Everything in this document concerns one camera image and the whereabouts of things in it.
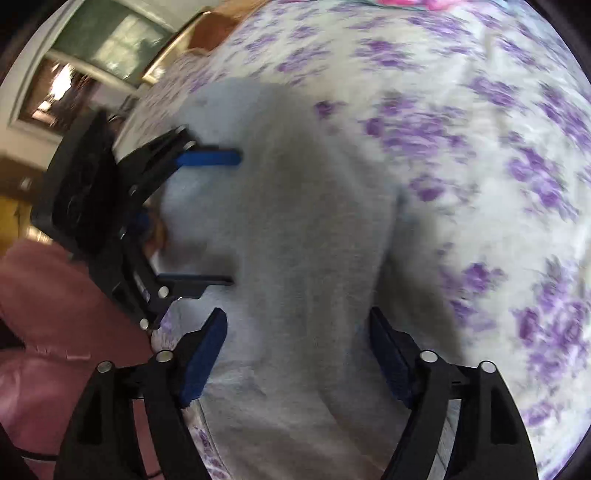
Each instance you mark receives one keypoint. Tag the folded teal floral blanket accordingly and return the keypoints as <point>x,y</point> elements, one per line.
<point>430,5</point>

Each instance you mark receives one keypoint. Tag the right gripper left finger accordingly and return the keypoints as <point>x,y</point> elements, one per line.
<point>119,405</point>

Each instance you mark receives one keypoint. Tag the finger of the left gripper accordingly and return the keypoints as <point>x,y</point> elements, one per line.
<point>159,291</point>
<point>198,156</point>

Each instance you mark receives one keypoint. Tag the purple floral bed sheet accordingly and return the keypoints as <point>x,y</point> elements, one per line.
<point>483,114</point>

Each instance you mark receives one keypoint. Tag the grey sweat pants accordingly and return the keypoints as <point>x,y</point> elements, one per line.
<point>314,235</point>

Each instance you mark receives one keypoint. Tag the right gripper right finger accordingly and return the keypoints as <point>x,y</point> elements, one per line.
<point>490,440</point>

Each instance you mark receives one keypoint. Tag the window with green frame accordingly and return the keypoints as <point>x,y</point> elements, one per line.
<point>114,38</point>

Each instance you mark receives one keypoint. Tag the pink garment of person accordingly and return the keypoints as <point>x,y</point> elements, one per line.
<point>56,327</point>

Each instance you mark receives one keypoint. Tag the orange brown pillow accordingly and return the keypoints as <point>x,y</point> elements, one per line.
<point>212,29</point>

